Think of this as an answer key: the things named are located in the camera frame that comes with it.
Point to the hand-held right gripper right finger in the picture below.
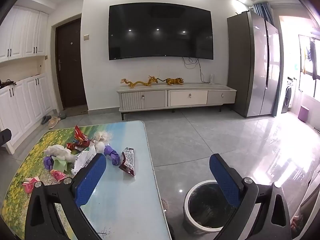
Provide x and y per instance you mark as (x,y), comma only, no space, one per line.
(225,180)

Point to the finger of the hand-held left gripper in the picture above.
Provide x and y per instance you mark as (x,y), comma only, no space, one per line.
(5,137)

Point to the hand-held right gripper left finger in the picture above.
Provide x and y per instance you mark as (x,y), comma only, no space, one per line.
(90,180)

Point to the knotted purple plastic bag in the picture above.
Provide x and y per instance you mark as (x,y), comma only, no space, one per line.
(111,155)

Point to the white round trash bin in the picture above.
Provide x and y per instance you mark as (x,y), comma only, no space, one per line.
(200,205)

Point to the small red wrapper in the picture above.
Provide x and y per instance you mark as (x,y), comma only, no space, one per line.
(71,146)

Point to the white printed plastic bag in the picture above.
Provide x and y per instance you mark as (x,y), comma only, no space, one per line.
(83,158)

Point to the pink wrapper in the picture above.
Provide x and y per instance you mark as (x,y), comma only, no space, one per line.
(30,183)
(58,175)

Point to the green paper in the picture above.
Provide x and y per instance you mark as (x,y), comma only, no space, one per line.
(60,165)

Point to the white tissue ball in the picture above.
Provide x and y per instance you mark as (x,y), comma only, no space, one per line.
(99,146)

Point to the white base cabinet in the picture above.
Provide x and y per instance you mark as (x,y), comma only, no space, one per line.
(27,105)

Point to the dark red snack packet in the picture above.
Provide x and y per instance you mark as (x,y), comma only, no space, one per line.
(127,162)

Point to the crumpled white tissue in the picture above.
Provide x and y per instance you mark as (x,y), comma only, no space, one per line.
(58,152)

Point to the red snack wrapper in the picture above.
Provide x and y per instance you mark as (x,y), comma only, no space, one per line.
(80,137)

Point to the landscape print table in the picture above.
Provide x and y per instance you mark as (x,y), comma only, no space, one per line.
(130,200)

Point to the small purple plastic bag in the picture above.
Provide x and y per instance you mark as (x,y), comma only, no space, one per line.
(48,162)

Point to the fluffy white tissue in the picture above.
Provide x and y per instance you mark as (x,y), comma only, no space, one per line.
(103,136)

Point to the beige slipper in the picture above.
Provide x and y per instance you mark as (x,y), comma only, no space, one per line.
(53,123)

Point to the dark bag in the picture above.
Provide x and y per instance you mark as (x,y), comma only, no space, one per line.
(7,82)

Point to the grey green slipper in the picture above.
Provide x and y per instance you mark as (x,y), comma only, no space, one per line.
(62,115)

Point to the brown furry slipper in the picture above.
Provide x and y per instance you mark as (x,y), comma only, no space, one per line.
(165,204)

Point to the brown doormat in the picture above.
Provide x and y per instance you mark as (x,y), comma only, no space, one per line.
(75,110)

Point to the white television cabinet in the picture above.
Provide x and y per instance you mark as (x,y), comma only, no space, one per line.
(175,97)

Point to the dark brown entrance door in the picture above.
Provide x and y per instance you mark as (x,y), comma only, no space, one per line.
(71,65)

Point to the white power strip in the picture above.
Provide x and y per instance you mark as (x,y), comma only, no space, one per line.
(212,78)

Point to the white washing machine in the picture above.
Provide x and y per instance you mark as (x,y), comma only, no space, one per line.
(287,97)

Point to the purple stool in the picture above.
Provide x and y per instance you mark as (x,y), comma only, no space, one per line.
(303,110)

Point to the yellow dragon figurine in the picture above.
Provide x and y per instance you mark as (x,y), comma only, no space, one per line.
(138,82)

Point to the yellow tiger figurine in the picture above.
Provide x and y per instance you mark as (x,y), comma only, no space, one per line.
(173,81)

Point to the grey double door fridge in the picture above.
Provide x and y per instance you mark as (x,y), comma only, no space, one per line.
(252,65)

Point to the yellow hanging garment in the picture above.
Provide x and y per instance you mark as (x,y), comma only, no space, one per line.
(304,62)

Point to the dark hanging garment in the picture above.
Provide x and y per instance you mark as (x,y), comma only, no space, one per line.
(313,57)

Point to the blue curtain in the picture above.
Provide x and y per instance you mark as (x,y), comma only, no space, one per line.
(262,11)

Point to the white wall cabinet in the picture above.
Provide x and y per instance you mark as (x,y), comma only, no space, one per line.
(22,35)

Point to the wall switch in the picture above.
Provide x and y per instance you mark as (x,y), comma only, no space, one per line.
(86,37)

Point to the black wall television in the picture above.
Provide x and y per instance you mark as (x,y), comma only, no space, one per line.
(160,32)

